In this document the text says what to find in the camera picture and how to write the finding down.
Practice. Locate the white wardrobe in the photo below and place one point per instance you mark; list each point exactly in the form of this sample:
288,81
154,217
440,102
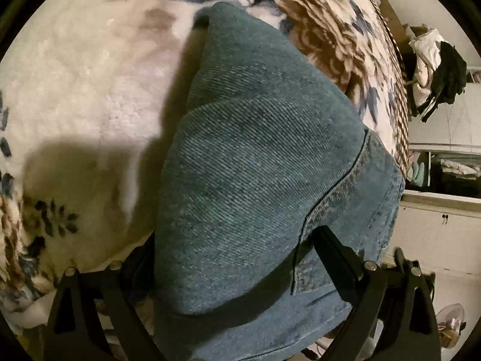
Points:
432,222

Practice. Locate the blue denim pants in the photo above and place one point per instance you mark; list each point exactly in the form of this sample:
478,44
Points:
244,176

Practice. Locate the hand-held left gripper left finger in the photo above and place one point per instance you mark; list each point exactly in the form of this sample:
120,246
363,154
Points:
112,293

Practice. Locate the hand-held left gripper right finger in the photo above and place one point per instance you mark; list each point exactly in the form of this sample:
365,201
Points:
330,252

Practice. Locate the brown checkered bed sheet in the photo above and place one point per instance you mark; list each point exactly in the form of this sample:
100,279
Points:
404,131

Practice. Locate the white clothes pile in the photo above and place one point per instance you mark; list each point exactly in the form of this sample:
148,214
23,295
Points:
424,45

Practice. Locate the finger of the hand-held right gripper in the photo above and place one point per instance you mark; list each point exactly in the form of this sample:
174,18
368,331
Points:
399,257

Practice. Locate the teal folded clothes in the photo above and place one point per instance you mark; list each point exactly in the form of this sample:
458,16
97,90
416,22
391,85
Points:
417,175

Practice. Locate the large cardboard box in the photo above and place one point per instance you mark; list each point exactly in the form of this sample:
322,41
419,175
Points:
394,22

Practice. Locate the floral bed blanket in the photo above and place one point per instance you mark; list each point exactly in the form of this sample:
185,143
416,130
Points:
75,101

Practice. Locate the black garment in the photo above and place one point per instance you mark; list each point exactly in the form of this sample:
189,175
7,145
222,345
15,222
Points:
451,75

